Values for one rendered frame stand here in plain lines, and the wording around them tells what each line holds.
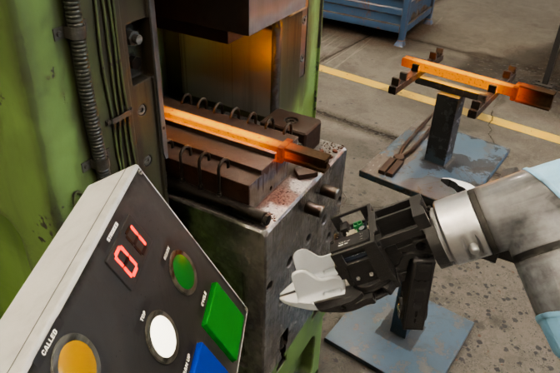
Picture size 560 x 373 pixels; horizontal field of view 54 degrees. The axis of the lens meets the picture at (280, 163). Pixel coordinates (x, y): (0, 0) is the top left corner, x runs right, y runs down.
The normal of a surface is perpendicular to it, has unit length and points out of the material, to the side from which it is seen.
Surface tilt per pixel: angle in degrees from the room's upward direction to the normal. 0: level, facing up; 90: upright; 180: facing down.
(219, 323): 60
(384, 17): 90
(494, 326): 0
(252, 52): 90
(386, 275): 90
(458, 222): 51
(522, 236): 72
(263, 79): 90
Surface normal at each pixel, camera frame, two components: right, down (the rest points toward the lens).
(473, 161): 0.03, -0.85
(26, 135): -0.49, 0.43
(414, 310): -0.06, 0.51
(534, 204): -0.40, -0.22
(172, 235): 0.88, -0.36
